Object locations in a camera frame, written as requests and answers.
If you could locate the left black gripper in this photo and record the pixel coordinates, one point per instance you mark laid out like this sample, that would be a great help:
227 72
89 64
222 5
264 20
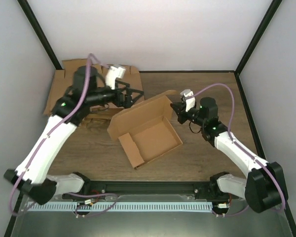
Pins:
127 102

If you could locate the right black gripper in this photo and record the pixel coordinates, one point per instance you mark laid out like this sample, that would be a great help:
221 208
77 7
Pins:
181 107

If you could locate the brown cardboard box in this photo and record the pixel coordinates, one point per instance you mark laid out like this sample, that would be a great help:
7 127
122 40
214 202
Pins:
145 131

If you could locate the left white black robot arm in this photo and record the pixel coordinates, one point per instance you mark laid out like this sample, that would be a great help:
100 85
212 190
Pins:
61 124

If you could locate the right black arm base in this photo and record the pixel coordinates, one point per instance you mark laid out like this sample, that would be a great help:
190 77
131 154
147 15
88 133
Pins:
209 190

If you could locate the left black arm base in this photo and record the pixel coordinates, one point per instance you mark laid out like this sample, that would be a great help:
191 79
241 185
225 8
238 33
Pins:
88 188

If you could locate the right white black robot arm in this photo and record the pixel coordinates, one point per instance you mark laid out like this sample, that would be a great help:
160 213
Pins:
263 186

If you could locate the stack of flat cardboard blanks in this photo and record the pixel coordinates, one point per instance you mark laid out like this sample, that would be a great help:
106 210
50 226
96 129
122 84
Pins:
64 78

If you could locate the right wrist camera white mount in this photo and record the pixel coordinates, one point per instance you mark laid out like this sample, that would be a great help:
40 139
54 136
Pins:
187 97

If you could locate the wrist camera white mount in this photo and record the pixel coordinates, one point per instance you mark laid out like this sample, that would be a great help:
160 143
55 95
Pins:
187 97
114 72

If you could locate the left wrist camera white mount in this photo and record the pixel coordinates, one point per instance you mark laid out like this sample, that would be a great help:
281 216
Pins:
114 72

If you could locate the black aluminium frame rail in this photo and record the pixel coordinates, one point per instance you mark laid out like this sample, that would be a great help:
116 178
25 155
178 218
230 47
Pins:
148 186

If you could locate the light blue slotted cable duct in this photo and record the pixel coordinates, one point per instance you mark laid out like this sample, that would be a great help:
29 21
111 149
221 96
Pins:
60 206

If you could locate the grey metal base plate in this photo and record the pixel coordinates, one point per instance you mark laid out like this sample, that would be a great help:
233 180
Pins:
239 222

